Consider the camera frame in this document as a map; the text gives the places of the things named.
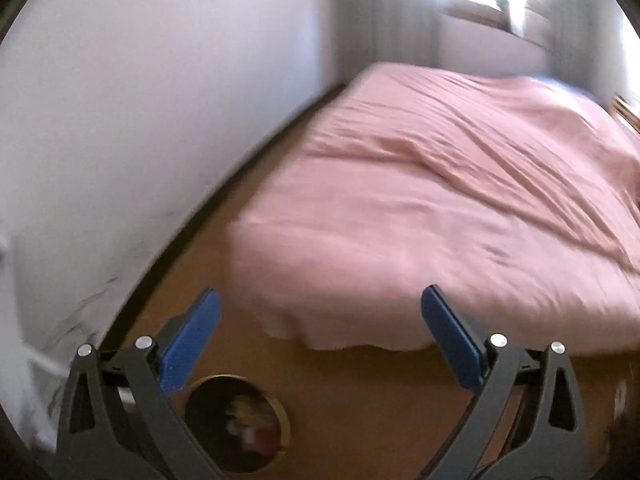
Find black baseboard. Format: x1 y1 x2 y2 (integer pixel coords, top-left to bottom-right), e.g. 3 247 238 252
95 82 351 352

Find blue pillow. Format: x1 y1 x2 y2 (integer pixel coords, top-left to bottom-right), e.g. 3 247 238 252
534 76 597 102

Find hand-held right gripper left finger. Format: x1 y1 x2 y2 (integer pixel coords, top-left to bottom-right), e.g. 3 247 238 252
55 288 227 480

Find grey curtain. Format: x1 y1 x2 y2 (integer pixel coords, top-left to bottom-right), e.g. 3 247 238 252
332 0 442 91

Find pink bed sheet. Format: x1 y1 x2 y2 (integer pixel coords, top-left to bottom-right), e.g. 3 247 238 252
227 62 640 356

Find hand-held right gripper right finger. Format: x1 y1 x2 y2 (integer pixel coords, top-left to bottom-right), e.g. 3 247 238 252
415 285 589 480

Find wooden headboard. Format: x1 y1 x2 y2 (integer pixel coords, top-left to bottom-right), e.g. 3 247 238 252
612 94 640 135

